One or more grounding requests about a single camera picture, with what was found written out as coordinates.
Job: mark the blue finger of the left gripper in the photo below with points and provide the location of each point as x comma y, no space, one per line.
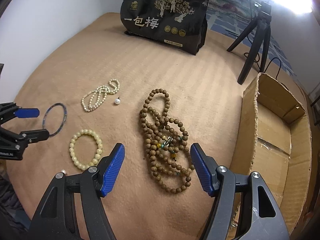
34,136
27,113

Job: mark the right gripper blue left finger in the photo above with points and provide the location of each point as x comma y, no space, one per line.
109,167

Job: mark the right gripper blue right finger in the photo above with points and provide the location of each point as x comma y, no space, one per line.
205,167

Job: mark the dark blue bangle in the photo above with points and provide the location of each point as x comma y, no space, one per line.
54,118

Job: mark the loose white pearl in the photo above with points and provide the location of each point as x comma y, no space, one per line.
117,101

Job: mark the open cardboard box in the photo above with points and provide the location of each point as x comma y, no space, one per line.
274,139

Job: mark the black snack bag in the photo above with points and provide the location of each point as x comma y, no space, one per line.
179,23

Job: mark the black tripod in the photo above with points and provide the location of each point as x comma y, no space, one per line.
262,36

